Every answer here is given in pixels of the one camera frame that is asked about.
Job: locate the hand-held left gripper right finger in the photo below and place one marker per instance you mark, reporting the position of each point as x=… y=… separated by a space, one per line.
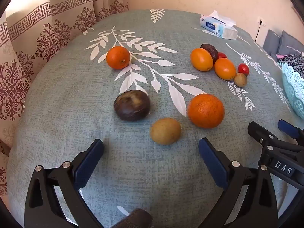
x=213 y=163

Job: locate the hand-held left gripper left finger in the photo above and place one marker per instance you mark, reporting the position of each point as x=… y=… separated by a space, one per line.
x=91 y=161

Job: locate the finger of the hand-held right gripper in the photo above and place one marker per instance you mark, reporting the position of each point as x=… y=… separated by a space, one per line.
x=258 y=131
x=288 y=128

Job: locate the light blue plastic basket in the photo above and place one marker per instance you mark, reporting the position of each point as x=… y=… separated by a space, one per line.
x=295 y=87

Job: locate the large round orange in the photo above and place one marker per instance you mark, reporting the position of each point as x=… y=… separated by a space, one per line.
x=206 y=111

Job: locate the small greenish-brown fruit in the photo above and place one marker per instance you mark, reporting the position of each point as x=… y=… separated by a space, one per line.
x=240 y=79

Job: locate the oval orange citrus fruit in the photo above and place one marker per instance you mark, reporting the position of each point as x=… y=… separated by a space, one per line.
x=201 y=59
x=225 y=68

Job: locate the wrinkled dark passion fruit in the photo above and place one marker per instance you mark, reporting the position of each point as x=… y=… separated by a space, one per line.
x=210 y=48

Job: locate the small round orange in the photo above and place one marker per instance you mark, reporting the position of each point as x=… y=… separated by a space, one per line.
x=118 y=57

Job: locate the large greenish-brown fruit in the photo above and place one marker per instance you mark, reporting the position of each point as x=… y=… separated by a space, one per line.
x=165 y=131

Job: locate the red cherry tomato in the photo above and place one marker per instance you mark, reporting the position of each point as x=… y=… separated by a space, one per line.
x=222 y=55
x=243 y=69

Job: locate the leopard print cloth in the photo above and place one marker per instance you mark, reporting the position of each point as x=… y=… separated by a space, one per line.
x=293 y=60

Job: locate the smooth dark passion fruit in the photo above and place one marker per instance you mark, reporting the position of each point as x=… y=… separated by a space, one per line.
x=131 y=105

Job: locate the grey cushion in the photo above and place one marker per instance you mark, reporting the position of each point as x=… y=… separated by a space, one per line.
x=291 y=41

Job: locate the grey bed headboard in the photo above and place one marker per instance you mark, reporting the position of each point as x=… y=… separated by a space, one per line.
x=270 y=41

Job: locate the blue and white tissue pack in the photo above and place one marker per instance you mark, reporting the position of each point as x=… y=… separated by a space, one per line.
x=213 y=26

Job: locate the beige patterned curtain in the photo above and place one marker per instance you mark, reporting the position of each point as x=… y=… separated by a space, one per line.
x=28 y=40

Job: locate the white wall socket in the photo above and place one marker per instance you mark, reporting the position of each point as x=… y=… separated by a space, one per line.
x=262 y=21

